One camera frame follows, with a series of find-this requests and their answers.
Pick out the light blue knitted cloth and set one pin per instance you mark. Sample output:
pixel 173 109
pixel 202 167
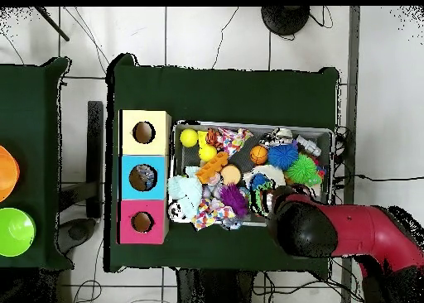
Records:
pixel 185 190

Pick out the purple spiky rubber toy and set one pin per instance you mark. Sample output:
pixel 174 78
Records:
pixel 233 198

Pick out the colourful dotted cloth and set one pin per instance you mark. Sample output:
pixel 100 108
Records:
pixel 212 213

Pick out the clear plastic bottle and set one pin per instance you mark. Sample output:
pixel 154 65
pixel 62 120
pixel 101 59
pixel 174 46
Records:
pixel 150 181

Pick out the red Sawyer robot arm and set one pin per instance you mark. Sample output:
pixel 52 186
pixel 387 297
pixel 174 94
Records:
pixel 357 230

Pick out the wooden box with three holes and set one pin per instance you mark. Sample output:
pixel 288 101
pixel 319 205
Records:
pixel 159 144

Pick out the orange toy building brick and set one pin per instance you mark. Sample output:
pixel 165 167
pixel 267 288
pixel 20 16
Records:
pixel 212 167

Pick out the yellow ball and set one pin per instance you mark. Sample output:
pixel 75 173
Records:
pixel 188 137
pixel 207 153

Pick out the small orange basketball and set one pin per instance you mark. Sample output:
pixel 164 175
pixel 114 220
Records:
pixel 258 154

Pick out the blue spiky rubber ball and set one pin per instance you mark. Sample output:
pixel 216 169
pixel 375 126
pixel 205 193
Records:
pixel 282 156

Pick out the green spiky caterpillar toy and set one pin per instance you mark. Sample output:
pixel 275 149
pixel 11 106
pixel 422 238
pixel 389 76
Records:
pixel 303 169

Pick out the black round stand base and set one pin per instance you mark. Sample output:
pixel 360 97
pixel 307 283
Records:
pixel 285 20

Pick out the orange plastic bowl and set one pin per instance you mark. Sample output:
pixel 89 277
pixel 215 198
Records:
pixel 7 174

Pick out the green plastic bowl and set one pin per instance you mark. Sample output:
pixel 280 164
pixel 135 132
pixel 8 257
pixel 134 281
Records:
pixel 15 231

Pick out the black rod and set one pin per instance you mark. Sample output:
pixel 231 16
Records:
pixel 53 24

